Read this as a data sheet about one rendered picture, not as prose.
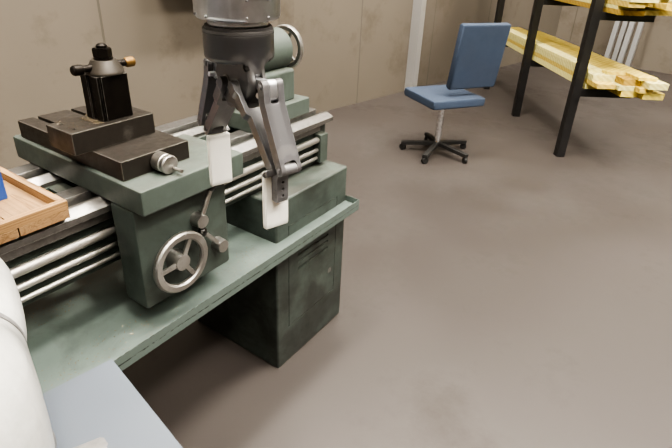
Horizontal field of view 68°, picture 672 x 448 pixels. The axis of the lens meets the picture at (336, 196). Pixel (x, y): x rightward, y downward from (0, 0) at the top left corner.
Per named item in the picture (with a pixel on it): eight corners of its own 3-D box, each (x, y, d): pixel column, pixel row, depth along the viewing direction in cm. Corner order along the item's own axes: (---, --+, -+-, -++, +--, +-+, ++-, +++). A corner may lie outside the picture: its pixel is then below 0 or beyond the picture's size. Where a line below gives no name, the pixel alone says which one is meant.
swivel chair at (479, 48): (489, 156, 384) (514, 22, 340) (446, 174, 351) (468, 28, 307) (430, 136, 421) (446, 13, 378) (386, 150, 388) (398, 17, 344)
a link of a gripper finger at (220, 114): (223, 84, 54) (218, 74, 55) (200, 137, 63) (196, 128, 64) (255, 80, 57) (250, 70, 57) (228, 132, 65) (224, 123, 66)
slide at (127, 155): (123, 182, 107) (120, 162, 105) (21, 137, 128) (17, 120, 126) (190, 157, 120) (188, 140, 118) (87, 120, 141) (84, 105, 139)
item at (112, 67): (99, 78, 107) (97, 64, 106) (78, 72, 111) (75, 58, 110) (132, 72, 113) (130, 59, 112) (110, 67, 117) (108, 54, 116)
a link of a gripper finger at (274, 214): (284, 165, 55) (288, 167, 55) (285, 220, 58) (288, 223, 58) (261, 171, 54) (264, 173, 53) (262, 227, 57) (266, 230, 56)
